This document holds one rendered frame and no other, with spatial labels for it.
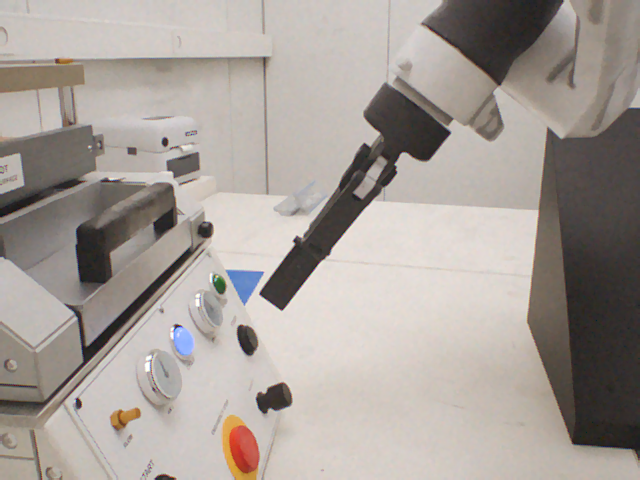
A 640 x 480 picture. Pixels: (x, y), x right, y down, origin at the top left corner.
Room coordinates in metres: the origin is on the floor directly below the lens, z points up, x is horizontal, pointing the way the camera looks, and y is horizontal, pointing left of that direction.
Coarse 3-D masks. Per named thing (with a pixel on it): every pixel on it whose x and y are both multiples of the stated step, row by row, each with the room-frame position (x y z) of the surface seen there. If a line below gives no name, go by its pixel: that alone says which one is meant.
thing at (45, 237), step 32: (64, 192) 0.48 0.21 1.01; (96, 192) 0.53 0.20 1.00; (0, 224) 0.39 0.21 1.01; (32, 224) 0.42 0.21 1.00; (64, 224) 0.47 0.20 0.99; (0, 256) 0.39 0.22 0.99; (32, 256) 0.42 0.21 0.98; (64, 256) 0.44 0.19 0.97; (128, 256) 0.44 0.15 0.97; (160, 256) 0.48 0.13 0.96; (64, 288) 0.37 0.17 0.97; (96, 288) 0.37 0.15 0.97; (128, 288) 0.41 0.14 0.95; (96, 320) 0.36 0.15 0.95
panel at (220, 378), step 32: (192, 288) 0.53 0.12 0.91; (160, 320) 0.45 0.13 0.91; (192, 320) 0.49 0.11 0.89; (224, 320) 0.55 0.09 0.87; (128, 352) 0.39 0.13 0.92; (192, 352) 0.46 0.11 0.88; (224, 352) 0.52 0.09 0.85; (256, 352) 0.58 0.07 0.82; (96, 384) 0.34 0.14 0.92; (128, 384) 0.37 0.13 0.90; (192, 384) 0.44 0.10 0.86; (224, 384) 0.49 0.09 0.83; (256, 384) 0.54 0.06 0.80; (96, 416) 0.32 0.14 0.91; (128, 416) 0.33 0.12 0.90; (160, 416) 0.38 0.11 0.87; (192, 416) 0.41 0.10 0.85; (224, 416) 0.46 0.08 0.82; (256, 416) 0.51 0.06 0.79; (96, 448) 0.31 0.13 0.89; (128, 448) 0.33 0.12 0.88; (160, 448) 0.36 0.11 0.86; (192, 448) 0.39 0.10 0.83; (224, 448) 0.43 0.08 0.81
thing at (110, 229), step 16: (144, 192) 0.48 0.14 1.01; (160, 192) 0.50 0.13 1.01; (112, 208) 0.43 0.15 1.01; (128, 208) 0.43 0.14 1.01; (144, 208) 0.46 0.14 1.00; (160, 208) 0.49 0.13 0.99; (80, 224) 0.39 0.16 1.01; (96, 224) 0.39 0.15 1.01; (112, 224) 0.40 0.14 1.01; (128, 224) 0.43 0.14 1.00; (144, 224) 0.45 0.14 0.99; (160, 224) 0.52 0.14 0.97; (176, 224) 0.53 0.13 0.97; (80, 240) 0.38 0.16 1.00; (96, 240) 0.38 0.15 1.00; (112, 240) 0.40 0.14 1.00; (80, 256) 0.38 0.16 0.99; (96, 256) 0.38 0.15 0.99; (80, 272) 0.38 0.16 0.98; (96, 272) 0.38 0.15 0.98; (112, 272) 0.39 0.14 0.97
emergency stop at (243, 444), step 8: (232, 432) 0.45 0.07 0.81; (240, 432) 0.45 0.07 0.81; (248, 432) 0.46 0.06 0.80; (232, 440) 0.44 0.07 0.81; (240, 440) 0.44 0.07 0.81; (248, 440) 0.45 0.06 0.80; (256, 440) 0.46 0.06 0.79; (232, 448) 0.43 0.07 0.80; (240, 448) 0.43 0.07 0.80; (248, 448) 0.45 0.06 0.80; (256, 448) 0.46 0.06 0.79; (240, 456) 0.43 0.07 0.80; (248, 456) 0.44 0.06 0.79; (256, 456) 0.45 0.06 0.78; (240, 464) 0.43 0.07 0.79; (248, 464) 0.43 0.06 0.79; (256, 464) 0.44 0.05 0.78; (248, 472) 0.44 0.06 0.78
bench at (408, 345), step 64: (256, 256) 1.10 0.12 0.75; (384, 256) 1.10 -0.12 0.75; (448, 256) 1.10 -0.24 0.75; (512, 256) 1.10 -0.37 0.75; (256, 320) 0.81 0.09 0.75; (320, 320) 0.81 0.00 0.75; (384, 320) 0.81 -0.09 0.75; (448, 320) 0.81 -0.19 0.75; (512, 320) 0.81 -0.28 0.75; (320, 384) 0.63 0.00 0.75; (384, 384) 0.63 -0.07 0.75; (448, 384) 0.63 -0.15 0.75; (512, 384) 0.63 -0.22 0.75; (320, 448) 0.51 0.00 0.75; (384, 448) 0.51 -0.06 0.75; (448, 448) 0.51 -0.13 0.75; (512, 448) 0.51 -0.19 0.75; (576, 448) 0.50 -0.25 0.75
